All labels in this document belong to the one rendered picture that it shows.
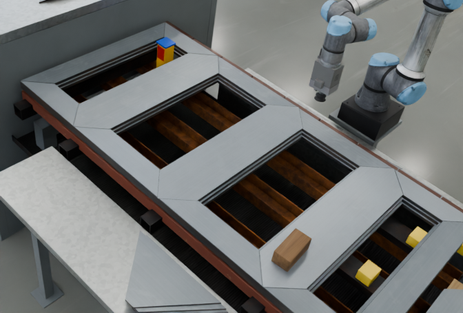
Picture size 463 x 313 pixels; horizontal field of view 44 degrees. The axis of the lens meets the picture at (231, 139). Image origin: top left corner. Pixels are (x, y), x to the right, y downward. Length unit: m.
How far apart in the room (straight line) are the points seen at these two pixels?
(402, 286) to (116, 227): 0.90
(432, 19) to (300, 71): 1.89
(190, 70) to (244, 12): 2.27
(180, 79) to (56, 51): 0.50
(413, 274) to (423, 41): 0.91
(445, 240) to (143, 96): 1.19
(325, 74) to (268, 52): 2.16
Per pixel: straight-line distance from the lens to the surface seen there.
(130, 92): 2.26
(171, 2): 2.73
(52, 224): 1.94
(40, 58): 2.39
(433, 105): 4.15
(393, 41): 4.71
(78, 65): 2.40
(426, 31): 2.31
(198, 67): 2.43
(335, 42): 1.99
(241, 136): 2.12
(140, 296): 1.72
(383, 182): 2.11
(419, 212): 2.09
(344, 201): 1.99
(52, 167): 2.11
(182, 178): 1.93
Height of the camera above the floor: 2.24
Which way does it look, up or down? 41 degrees down
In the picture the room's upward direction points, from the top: 10 degrees clockwise
